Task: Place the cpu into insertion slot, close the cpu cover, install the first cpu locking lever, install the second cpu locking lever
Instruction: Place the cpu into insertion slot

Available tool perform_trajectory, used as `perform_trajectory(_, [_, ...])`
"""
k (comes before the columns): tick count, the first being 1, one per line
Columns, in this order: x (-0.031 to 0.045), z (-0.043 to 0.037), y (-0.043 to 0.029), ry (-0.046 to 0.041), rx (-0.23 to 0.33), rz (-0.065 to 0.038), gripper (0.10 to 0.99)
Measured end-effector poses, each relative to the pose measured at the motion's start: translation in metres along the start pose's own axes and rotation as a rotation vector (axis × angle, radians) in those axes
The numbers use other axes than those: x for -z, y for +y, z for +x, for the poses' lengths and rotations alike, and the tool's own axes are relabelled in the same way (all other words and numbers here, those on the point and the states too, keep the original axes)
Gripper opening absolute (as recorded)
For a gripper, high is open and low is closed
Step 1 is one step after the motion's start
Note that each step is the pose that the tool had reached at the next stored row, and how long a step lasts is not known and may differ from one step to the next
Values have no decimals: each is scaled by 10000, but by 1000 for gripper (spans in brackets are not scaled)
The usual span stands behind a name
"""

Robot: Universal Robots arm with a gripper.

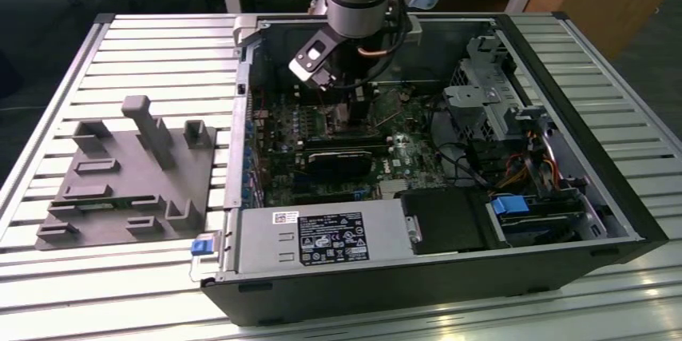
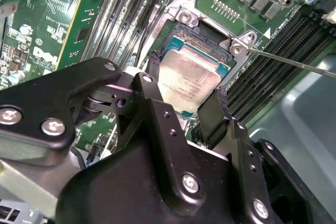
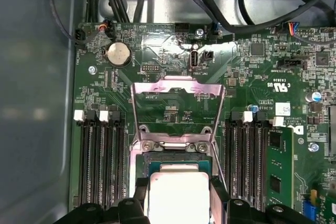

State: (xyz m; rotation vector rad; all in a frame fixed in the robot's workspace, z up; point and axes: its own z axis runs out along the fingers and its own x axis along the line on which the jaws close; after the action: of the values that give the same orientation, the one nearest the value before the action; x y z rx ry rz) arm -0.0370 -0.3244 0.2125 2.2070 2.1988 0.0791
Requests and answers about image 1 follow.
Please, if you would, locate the CPU socket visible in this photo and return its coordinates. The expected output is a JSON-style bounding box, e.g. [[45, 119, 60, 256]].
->
[[323, 103, 378, 135]]

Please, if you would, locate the green motherboard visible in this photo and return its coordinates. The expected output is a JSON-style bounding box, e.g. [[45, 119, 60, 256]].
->
[[247, 81, 443, 208]]

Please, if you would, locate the black graphics card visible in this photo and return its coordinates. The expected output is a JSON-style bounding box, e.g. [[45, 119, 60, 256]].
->
[[306, 151, 374, 179]]

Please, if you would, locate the grey metal drive cage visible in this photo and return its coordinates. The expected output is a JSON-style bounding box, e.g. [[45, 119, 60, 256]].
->
[[442, 35, 536, 141]]

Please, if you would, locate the silver chipset heatsink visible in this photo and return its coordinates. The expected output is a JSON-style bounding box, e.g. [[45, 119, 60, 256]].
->
[[380, 179, 407, 199]]

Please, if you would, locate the black plastic shroud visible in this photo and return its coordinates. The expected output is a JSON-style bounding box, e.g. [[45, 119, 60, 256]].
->
[[399, 188, 491, 255]]

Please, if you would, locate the blue disk carrier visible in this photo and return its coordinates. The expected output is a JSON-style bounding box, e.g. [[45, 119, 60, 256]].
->
[[488, 193, 530, 219]]

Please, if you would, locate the grey power supply unit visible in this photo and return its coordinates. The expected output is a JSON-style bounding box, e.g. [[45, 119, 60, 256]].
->
[[226, 199, 422, 274]]

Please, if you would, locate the grey parts rack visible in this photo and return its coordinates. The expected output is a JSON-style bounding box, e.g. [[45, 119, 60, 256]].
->
[[35, 95, 219, 252]]

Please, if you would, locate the blue case latch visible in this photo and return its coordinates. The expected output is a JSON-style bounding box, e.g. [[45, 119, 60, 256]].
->
[[189, 232, 219, 256]]

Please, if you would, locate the black PC case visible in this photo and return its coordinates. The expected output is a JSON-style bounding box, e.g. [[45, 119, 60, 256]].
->
[[199, 11, 670, 328]]

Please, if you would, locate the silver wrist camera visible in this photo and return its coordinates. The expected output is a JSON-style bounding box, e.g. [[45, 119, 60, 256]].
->
[[288, 28, 346, 89]]

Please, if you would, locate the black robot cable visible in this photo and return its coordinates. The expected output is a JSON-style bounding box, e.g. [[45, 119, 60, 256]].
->
[[351, 0, 426, 90]]

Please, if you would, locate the yellow orange wire bundle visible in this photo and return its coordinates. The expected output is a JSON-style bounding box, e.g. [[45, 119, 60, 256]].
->
[[498, 151, 563, 192]]

